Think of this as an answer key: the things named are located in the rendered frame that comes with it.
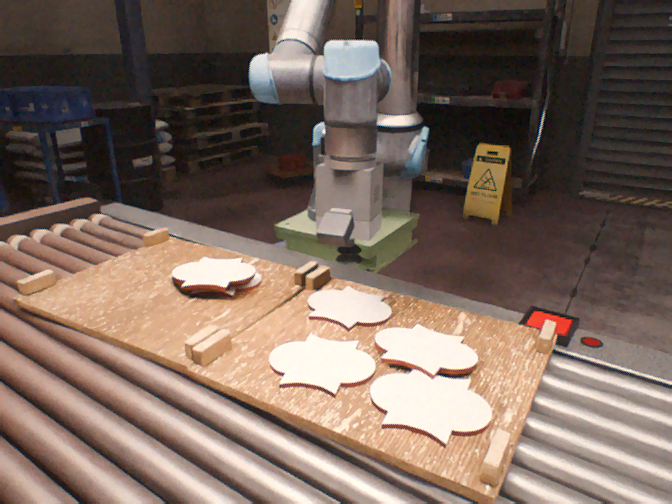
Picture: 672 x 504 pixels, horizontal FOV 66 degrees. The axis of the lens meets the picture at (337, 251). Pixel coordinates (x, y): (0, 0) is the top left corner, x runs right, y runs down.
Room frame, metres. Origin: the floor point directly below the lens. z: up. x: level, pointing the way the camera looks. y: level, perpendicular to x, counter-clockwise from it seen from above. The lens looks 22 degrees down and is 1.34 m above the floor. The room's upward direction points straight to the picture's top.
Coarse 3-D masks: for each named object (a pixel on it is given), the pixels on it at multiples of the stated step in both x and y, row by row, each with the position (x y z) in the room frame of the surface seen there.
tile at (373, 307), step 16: (352, 288) 0.80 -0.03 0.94; (320, 304) 0.74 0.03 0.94; (336, 304) 0.74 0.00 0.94; (352, 304) 0.74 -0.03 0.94; (368, 304) 0.74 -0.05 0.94; (384, 304) 0.74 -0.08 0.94; (320, 320) 0.71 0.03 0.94; (336, 320) 0.69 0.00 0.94; (352, 320) 0.69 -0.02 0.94; (368, 320) 0.69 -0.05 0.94; (384, 320) 0.70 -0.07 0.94
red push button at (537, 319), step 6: (534, 312) 0.75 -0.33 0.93; (540, 312) 0.75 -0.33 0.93; (534, 318) 0.73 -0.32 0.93; (540, 318) 0.73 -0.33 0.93; (546, 318) 0.73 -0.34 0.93; (552, 318) 0.73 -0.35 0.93; (558, 318) 0.73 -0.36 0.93; (564, 318) 0.73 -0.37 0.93; (528, 324) 0.71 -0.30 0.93; (534, 324) 0.71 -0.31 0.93; (540, 324) 0.71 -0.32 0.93; (558, 324) 0.71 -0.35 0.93; (564, 324) 0.71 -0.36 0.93; (570, 324) 0.71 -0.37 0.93; (558, 330) 0.69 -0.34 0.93; (564, 330) 0.69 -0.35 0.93
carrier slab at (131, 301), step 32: (128, 256) 0.97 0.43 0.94; (160, 256) 0.97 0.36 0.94; (192, 256) 0.97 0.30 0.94; (224, 256) 0.97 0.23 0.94; (64, 288) 0.82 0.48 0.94; (96, 288) 0.82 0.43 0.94; (128, 288) 0.82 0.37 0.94; (160, 288) 0.82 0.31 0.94; (256, 288) 0.82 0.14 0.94; (288, 288) 0.82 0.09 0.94; (64, 320) 0.72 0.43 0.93; (96, 320) 0.71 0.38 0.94; (128, 320) 0.71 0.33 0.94; (160, 320) 0.71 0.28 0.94; (192, 320) 0.71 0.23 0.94; (224, 320) 0.71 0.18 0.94; (256, 320) 0.71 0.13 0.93; (160, 352) 0.62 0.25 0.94
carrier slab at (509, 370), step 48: (336, 288) 0.82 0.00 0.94; (240, 336) 0.66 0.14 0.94; (288, 336) 0.66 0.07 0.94; (336, 336) 0.66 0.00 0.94; (480, 336) 0.66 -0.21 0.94; (528, 336) 0.66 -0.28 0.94; (240, 384) 0.54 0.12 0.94; (480, 384) 0.54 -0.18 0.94; (528, 384) 0.54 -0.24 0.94; (336, 432) 0.46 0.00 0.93; (384, 432) 0.46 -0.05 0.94; (432, 480) 0.40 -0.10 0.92
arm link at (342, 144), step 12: (324, 132) 0.75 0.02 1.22; (336, 132) 0.71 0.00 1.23; (348, 132) 0.71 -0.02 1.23; (360, 132) 0.71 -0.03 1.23; (372, 132) 0.72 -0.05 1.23; (336, 144) 0.71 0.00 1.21; (348, 144) 0.71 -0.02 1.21; (360, 144) 0.71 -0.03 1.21; (372, 144) 0.72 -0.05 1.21; (336, 156) 0.72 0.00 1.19; (348, 156) 0.71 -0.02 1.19; (360, 156) 0.71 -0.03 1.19; (372, 156) 0.74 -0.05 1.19
